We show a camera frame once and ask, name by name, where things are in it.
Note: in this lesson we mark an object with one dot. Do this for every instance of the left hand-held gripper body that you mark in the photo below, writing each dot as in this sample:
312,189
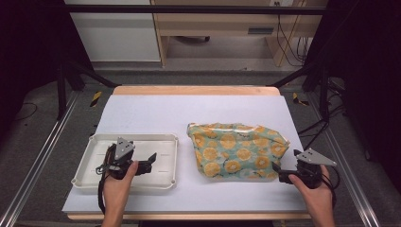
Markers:
123,150

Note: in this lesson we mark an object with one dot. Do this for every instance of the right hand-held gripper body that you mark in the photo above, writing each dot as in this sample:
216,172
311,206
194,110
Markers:
310,171

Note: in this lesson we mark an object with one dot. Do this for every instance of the white plastic tray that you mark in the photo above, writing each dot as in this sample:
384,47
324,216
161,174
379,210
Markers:
94,164

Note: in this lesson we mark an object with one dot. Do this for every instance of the orange print cloth bag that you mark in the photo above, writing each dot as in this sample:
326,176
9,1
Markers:
239,151

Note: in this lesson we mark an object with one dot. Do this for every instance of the person's right hand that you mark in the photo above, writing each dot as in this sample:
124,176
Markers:
315,195

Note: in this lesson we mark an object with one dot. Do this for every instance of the person's left hand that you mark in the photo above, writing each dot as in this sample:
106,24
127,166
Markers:
116,189

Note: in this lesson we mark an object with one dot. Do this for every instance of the white table mat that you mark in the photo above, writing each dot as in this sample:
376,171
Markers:
176,116

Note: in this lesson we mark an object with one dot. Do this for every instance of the yellow black tape piece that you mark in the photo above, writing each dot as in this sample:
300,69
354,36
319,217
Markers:
298,100
95,98

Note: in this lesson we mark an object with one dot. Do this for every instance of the black metal stand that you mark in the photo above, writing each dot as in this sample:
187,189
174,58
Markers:
323,91
61,91

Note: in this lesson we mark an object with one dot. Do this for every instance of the white cabinet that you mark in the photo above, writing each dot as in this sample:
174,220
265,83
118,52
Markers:
119,38

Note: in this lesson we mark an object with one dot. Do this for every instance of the grey desk label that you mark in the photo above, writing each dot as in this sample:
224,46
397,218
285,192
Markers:
260,31

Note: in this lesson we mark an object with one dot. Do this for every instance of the light wooden desk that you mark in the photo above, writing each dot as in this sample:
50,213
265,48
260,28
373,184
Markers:
217,25

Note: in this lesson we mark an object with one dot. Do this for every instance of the aluminium floor rail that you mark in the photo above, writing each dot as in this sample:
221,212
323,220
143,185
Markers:
346,170
38,160

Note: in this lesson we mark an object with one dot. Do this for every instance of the black horizontal frame bar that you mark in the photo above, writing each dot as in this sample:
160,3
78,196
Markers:
189,9

